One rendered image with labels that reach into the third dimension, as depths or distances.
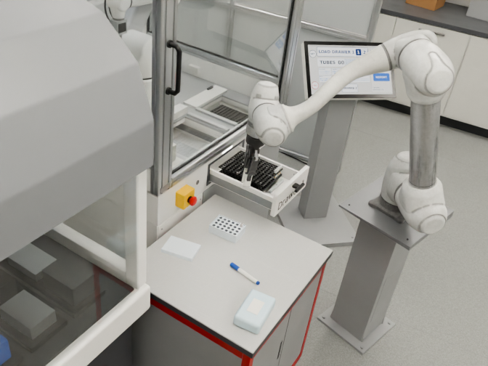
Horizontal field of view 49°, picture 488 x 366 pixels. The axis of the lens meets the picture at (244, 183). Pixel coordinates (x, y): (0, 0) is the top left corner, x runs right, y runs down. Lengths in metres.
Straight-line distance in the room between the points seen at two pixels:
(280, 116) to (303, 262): 0.61
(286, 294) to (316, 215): 1.59
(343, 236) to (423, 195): 1.38
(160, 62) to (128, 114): 0.48
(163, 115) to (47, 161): 0.77
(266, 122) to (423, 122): 0.56
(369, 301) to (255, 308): 0.98
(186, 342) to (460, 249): 2.23
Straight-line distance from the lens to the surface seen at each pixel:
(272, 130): 1.78
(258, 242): 2.15
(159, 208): 2.08
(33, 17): 1.31
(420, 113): 1.96
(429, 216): 2.16
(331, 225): 3.51
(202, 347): 1.96
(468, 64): 4.97
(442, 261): 3.59
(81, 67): 1.26
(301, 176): 2.30
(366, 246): 2.56
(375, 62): 1.99
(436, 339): 3.10
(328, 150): 3.23
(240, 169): 2.30
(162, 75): 1.79
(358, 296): 2.75
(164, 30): 1.74
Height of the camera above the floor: 2.17
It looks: 35 degrees down
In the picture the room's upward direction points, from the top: 8 degrees clockwise
